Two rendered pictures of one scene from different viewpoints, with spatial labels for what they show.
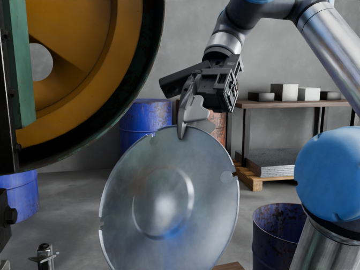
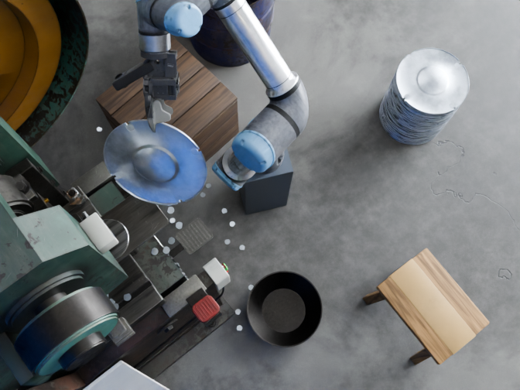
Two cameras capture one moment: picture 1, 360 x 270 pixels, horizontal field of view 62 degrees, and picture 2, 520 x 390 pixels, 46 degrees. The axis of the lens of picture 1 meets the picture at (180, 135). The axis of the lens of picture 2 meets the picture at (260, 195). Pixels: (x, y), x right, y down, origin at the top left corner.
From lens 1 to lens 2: 1.36 m
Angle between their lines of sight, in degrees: 65
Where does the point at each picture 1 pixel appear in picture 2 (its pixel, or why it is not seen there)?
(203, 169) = (177, 147)
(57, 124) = (18, 118)
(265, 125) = not seen: outside the picture
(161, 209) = (159, 169)
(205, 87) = (159, 94)
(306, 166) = (238, 150)
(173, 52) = not seen: outside the picture
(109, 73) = (46, 68)
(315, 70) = not seen: outside the picture
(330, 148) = (248, 152)
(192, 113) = (158, 117)
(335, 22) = (244, 26)
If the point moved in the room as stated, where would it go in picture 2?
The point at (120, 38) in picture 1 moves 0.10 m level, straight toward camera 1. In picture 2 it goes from (45, 43) to (67, 74)
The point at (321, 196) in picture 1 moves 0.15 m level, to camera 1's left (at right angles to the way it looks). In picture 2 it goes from (246, 162) to (194, 187)
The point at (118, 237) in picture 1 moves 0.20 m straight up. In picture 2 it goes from (133, 183) to (118, 159)
